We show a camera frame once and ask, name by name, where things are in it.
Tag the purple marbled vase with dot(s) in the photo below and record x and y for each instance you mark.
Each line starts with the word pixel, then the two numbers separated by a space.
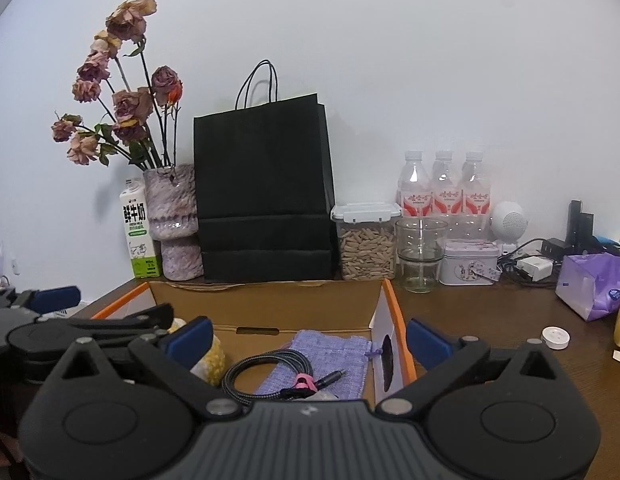
pixel 172 220

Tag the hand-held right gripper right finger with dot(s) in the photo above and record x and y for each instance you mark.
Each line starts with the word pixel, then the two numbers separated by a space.
pixel 427 342

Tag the white round lid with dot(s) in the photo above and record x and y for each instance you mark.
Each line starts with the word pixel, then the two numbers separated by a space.
pixel 556 337

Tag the black paper bag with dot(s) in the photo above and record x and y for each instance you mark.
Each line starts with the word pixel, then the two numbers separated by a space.
pixel 265 185

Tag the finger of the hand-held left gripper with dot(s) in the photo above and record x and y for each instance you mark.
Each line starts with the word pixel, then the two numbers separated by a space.
pixel 135 317
pixel 55 297

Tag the white wall socket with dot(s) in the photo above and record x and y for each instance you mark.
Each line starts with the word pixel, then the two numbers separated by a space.
pixel 15 266

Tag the clear container of seeds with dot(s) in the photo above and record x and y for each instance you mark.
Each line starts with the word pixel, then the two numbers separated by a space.
pixel 365 250

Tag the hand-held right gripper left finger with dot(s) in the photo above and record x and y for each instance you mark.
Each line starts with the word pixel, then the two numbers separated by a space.
pixel 190 342

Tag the white round speaker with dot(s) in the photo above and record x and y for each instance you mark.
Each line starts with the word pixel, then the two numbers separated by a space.
pixel 507 220

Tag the wooden desktop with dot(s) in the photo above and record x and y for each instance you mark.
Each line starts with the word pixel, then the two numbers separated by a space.
pixel 515 315

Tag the black power adapter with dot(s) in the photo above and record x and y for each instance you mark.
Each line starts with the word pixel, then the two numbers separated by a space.
pixel 557 248

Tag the small blue object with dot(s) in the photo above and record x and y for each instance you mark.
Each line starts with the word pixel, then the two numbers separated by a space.
pixel 607 245

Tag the black upright device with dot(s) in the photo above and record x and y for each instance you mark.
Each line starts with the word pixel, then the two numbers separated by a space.
pixel 580 225

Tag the purple tissue pack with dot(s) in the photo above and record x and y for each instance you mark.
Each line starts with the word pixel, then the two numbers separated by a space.
pixel 590 280

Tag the white and yellow plush sheep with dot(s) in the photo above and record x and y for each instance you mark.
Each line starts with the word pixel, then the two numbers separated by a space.
pixel 215 360

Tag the white tin box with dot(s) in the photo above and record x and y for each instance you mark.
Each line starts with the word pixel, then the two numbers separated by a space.
pixel 465 270

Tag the green and white milk carton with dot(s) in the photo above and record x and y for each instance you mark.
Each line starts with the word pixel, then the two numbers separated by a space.
pixel 140 240

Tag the stacked clear glass cups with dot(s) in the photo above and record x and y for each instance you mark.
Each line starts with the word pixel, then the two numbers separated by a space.
pixel 420 260

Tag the dried rose bouquet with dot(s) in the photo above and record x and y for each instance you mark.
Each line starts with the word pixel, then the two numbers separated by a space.
pixel 130 105

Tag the red cardboard box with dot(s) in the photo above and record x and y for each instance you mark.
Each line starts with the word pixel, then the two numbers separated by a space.
pixel 270 305

